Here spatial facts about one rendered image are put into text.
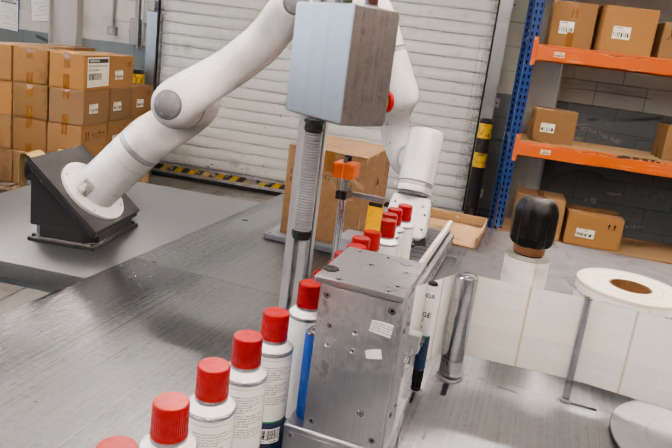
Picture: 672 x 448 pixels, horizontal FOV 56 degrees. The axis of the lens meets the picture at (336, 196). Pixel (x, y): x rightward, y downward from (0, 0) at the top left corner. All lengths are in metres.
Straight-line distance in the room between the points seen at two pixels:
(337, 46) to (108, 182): 0.87
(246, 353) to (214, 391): 0.07
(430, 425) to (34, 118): 4.34
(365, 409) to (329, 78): 0.52
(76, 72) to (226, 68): 3.30
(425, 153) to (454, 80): 4.04
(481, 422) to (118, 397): 0.57
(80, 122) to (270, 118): 1.77
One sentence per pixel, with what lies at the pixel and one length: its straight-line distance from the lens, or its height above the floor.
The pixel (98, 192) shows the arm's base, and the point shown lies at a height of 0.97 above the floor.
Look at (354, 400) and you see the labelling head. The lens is 0.79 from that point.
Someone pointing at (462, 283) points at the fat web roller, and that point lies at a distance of 1.05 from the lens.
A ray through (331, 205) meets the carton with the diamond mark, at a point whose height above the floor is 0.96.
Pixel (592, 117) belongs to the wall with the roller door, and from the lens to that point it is 5.74.
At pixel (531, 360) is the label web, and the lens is 1.14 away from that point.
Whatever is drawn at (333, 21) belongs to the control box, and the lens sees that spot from 1.04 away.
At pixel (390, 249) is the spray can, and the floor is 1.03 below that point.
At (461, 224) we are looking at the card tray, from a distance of 2.35.
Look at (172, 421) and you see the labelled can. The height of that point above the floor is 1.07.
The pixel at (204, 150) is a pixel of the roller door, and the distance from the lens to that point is 6.05.
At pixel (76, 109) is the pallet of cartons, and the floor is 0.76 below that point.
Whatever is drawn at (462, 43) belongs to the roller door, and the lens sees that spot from 5.50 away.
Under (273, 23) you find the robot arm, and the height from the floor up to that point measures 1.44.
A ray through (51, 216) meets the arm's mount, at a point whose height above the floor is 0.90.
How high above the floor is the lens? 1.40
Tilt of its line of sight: 13 degrees down
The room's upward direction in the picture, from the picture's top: 7 degrees clockwise
